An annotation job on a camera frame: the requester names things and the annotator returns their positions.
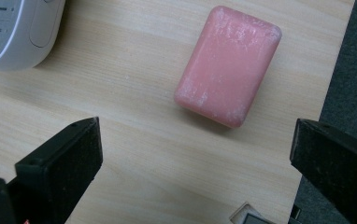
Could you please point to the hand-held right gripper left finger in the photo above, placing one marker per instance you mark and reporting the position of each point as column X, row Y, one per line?
column 62, row 165

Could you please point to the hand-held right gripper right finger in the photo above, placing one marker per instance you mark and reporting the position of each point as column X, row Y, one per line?
column 338, row 165

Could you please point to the pink soap bar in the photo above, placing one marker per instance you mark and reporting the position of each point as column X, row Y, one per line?
column 228, row 65

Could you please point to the small grey square device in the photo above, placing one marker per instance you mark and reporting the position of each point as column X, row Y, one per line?
column 250, row 216

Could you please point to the white power strip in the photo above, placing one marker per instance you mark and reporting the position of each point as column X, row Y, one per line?
column 14, row 31

